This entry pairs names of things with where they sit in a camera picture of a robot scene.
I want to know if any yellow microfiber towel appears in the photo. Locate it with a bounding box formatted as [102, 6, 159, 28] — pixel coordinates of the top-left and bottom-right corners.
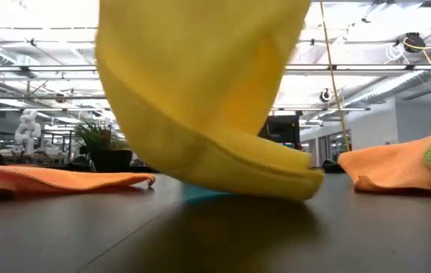
[94, 0, 326, 201]

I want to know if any orange microfiber towel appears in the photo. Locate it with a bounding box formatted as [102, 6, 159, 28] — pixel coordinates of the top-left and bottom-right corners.
[0, 162, 156, 199]
[337, 133, 431, 194]

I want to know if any teal plastic bin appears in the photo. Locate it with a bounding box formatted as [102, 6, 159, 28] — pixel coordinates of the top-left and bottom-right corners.
[180, 180, 239, 202]

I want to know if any small potted plant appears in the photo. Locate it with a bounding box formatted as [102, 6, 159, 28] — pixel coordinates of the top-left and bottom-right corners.
[74, 120, 134, 174]

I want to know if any black rounded object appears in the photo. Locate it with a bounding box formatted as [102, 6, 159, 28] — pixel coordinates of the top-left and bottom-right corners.
[321, 158, 341, 174]

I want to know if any small ceiling cable reel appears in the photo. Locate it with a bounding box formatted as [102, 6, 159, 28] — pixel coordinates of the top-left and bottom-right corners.
[318, 88, 333, 104]

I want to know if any yellow cable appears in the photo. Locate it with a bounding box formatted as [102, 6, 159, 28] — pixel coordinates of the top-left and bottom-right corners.
[319, 0, 352, 153]

